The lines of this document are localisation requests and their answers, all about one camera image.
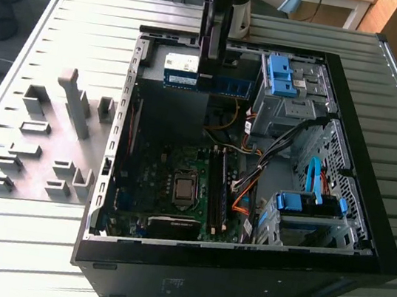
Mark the silver CPU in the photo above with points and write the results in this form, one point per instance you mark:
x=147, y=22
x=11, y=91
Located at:
x=184, y=188

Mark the grey power supply unit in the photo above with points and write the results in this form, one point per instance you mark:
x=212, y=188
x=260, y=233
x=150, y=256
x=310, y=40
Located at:
x=170, y=114

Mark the grey parts rack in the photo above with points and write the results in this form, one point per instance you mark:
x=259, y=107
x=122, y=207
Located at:
x=53, y=142

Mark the black PC case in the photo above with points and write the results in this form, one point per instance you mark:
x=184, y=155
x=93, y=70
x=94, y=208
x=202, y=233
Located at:
x=202, y=272

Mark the green motherboard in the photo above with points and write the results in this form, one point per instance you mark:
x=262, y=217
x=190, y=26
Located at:
x=141, y=181

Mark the blue plastic drive bracket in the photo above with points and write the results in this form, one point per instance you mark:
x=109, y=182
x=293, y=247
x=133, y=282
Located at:
x=279, y=82

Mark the blue disk carrier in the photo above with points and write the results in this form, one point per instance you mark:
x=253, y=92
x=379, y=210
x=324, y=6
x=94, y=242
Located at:
x=293, y=202

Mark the metal disk bay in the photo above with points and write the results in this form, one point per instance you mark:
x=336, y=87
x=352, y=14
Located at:
x=268, y=230

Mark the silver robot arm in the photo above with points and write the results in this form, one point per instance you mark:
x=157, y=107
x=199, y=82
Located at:
x=242, y=20

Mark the black graphics card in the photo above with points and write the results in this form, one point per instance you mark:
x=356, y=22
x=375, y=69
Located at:
x=172, y=226

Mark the metal drive cage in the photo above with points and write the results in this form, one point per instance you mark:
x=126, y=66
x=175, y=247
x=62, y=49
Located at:
x=289, y=113

